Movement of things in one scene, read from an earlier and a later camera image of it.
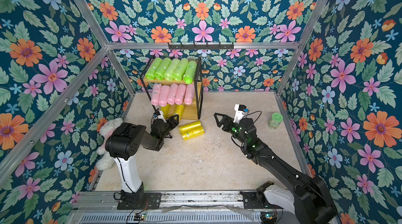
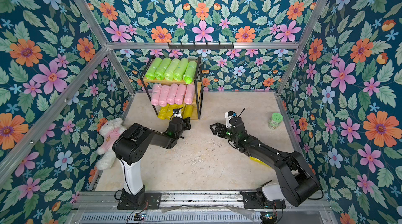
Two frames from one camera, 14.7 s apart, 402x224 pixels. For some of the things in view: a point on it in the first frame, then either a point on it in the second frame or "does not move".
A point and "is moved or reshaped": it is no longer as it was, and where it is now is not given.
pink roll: x=179 y=97 does not move
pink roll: x=172 y=90 does not move
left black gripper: x=172 y=121 -> x=186 y=123
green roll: x=180 y=69 does not move
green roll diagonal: x=189 y=71 does not move
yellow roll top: x=189 y=127 -> x=188 y=111
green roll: x=169 y=73 does not move
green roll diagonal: x=154 y=66 does not move
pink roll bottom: x=189 y=94 does not move
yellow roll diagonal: x=179 y=110 is moved or reshaped
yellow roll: x=193 y=134 -> x=179 y=106
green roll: x=160 y=72 does not move
